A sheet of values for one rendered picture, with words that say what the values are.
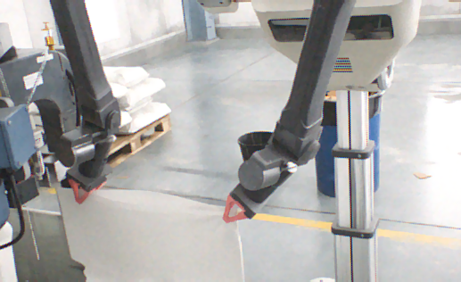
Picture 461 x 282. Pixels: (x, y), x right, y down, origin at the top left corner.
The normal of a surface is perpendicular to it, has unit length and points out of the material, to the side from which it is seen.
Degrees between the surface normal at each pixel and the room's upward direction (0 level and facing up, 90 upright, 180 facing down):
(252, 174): 77
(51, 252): 90
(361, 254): 90
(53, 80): 90
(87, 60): 105
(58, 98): 90
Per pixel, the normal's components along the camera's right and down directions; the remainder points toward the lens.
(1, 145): -0.01, 0.33
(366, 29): -0.25, 0.86
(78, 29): 0.80, 0.36
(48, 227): -0.42, 0.34
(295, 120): -0.71, 0.46
